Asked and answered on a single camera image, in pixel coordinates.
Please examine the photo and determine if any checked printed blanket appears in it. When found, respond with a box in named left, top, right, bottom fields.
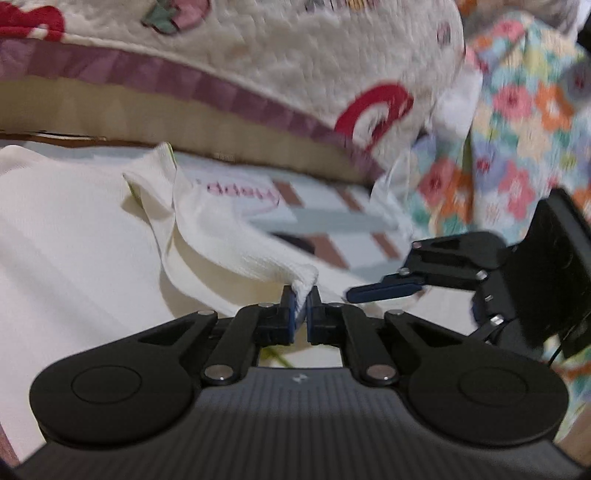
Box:
left=178, top=152, right=419, bottom=280

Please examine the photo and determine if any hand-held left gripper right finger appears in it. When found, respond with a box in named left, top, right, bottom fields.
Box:
left=307, top=286, right=462, bottom=385

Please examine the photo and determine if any black cable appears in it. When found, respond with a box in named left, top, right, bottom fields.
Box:
left=547, top=339, right=570, bottom=370

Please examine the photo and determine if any white waffle-knit shirt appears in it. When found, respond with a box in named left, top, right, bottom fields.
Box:
left=0, top=142, right=430, bottom=462

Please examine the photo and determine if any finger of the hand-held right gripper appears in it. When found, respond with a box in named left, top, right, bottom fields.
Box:
left=346, top=265, right=485, bottom=304
left=411, top=232, right=509, bottom=273

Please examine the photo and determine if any quilted cover with red print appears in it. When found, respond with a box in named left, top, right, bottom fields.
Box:
left=0, top=0, right=468, bottom=174

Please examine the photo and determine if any tan mattress side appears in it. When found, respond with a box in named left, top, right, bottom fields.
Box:
left=0, top=76, right=385, bottom=186

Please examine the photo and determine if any floral patchwork blanket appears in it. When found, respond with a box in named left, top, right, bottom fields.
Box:
left=406, top=0, right=591, bottom=384

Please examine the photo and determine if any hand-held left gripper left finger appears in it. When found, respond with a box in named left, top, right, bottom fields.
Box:
left=139, top=285, right=297, bottom=385

